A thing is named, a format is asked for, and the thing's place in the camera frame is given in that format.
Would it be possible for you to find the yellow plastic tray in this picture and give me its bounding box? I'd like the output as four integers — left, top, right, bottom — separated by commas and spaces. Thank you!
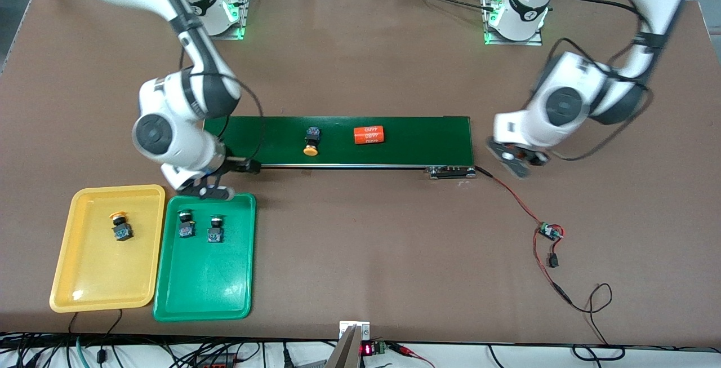
49, 184, 166, 313

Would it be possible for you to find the grey metal mount bracket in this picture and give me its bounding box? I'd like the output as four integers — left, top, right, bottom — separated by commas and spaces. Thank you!
326, 321, 371, 368

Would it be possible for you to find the orange power strip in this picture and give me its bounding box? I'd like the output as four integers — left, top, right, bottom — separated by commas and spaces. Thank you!
192, 354, 240, 368

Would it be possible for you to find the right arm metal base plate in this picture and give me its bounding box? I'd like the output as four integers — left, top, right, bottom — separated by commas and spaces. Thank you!
208, 0, 252, 41

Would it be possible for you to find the yellow mushroom push button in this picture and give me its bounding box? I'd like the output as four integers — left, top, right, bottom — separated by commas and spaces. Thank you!
302, 127, 321, 157
109, 211, 135, 242

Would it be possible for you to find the green conveyor belt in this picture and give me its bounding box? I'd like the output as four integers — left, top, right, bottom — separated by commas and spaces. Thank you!
195, 114, 478, 180

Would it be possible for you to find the small green circuit board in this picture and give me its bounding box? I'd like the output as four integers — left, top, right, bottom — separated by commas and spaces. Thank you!
538, 221, 564, 242

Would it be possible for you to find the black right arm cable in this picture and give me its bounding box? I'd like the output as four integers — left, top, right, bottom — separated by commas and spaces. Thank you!
217, 72, 265, 161

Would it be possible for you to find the orange cylinder white print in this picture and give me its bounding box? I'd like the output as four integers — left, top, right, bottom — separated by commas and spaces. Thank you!
353, 125, 386, 145

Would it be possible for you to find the black looped cable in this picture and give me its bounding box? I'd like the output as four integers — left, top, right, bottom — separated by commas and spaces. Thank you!
572, 344, 626, 362

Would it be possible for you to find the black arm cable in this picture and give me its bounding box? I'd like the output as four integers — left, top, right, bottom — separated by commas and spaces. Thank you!
538, 0, 654, 162
217, 72, 265, 161

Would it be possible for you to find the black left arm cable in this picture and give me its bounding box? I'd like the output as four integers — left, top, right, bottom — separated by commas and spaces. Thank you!
538, 0, 654, 162

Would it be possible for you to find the red clip lead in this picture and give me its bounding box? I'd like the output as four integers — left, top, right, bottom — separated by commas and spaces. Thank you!
389, 343, 437, 368

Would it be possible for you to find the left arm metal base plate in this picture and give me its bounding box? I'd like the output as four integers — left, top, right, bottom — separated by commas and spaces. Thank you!
482, 0, 543, 46

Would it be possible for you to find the green plastic tray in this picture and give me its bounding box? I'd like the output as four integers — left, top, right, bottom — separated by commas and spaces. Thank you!
153, 193, 257, 322

